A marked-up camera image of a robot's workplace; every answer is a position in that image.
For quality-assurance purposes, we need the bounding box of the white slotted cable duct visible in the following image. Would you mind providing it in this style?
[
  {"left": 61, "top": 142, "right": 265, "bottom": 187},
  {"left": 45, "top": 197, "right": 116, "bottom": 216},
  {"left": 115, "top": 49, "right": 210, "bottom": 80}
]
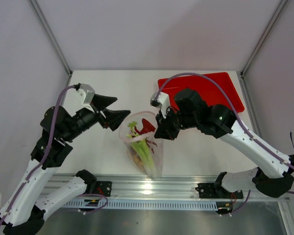
[{"left": 63, "top": 199, "right": 233, "bottom": 211}]

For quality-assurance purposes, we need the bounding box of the clear pink-dotted zip bag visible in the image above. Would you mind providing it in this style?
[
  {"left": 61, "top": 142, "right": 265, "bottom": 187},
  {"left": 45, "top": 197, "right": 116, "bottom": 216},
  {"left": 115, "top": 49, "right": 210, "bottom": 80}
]
[{"left": 119, "top": 111, "right": 163, "bottom": 179}]

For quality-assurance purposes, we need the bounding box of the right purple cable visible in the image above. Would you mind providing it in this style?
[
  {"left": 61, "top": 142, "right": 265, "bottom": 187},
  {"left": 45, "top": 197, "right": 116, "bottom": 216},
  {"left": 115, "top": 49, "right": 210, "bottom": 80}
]
[{"left": 154, "top": 72, "right": 294, "bottom": 217}]

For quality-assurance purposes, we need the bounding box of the green white celery stalk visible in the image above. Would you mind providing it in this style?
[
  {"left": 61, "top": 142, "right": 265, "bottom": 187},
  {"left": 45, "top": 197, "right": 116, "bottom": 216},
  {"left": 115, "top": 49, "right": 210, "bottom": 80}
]
[{"left": 126, "top": 121, "right": 157, "bottom": 178}]

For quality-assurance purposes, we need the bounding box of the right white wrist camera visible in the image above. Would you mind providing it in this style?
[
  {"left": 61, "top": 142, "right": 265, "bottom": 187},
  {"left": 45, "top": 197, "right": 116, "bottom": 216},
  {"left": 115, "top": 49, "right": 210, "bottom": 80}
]
[{"left": 150, "top": 92, "right": 171, "bottom": 118}]

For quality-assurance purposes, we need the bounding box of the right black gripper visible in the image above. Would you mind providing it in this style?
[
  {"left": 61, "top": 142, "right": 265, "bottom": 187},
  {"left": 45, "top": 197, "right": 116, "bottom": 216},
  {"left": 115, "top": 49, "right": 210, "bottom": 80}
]
[{"left": 155, "top": 106, "right": 198, "bottom": 141}]

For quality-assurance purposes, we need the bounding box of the right aluminium frame post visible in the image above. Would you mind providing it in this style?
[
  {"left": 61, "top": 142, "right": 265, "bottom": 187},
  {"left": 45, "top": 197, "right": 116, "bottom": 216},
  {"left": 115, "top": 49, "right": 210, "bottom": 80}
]
[{"left": 240, "top": 0, "right": 291, "bottom": 76}]

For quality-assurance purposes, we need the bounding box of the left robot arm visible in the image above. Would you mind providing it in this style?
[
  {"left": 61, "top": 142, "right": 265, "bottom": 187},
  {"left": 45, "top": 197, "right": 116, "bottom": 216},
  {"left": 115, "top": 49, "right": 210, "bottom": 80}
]
[{"left": 0, "top": 94, "right": 130, "bottom": 235}]

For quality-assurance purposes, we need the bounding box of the red plastic tray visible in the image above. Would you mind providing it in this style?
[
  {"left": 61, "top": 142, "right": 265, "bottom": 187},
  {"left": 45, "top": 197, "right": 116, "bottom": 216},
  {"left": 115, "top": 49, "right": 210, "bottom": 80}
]
[{"left": 162, "top": 72, "right": 245, "bottom": 113}]

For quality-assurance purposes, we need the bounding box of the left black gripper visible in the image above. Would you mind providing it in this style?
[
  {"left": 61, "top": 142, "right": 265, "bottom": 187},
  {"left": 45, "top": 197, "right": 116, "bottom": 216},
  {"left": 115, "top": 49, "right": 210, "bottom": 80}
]
[{"left": 63, "top": 93, "right": 131, "bottom": 141}]

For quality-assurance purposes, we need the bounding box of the red toy lobster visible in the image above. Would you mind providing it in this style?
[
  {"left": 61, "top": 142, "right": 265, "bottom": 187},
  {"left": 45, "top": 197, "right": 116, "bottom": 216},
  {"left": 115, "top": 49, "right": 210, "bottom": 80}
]
[{"left": 133, "top": 118, "right": 157, "bottom": 147}]

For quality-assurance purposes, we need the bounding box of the aluminium frame post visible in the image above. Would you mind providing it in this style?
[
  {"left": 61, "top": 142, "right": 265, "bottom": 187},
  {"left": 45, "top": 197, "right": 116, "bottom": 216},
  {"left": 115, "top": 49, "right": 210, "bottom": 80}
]
[
  {"left": 27, "top": 0, "right": 73, "bottom": 77},
  {"left": 240, "top": 0, "right": 291, "bottom": 76}
]

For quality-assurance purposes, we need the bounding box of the yellow pasta pile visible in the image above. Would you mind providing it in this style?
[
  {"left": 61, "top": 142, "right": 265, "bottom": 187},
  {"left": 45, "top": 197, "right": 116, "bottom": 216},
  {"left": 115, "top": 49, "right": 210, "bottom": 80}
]
[{"left": 129, "top": 153, "right": 145, "bottom": 172}]

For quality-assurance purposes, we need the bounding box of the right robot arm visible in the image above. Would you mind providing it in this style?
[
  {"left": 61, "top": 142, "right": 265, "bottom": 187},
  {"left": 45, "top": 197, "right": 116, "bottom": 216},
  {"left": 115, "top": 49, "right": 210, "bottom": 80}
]
[{"left": 150, "top": 89, "right": 294, "bottom": 198}]

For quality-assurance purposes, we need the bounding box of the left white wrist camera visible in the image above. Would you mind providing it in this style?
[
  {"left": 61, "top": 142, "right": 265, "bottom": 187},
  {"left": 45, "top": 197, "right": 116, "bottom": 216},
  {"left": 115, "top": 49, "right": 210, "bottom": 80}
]
[{"left": 74, "top": 83, "right": 95, "bottom": 111}]

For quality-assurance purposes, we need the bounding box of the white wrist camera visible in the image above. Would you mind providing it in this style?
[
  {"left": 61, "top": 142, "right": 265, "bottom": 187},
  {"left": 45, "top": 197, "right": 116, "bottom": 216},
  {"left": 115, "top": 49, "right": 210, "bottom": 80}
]
[
  {"left": 150, "top": 92, "right": 171, "bottom": 118},
  {"left": 74, "top": 83, "right": 95, "bottom": 111}
]

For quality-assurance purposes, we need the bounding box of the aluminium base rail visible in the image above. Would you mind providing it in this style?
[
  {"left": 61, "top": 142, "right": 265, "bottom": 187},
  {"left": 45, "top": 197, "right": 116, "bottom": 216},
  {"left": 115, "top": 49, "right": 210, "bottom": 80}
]
[{"left": 41, "top": 174, "right": 290, "bottom": 202}]

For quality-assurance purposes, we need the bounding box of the left aluminium frame post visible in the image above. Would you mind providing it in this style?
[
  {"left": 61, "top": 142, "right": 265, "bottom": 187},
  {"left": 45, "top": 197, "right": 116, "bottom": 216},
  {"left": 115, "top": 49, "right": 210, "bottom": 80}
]
[{"left": 27, "top": 0, "right": 73, "bottom": 77}]

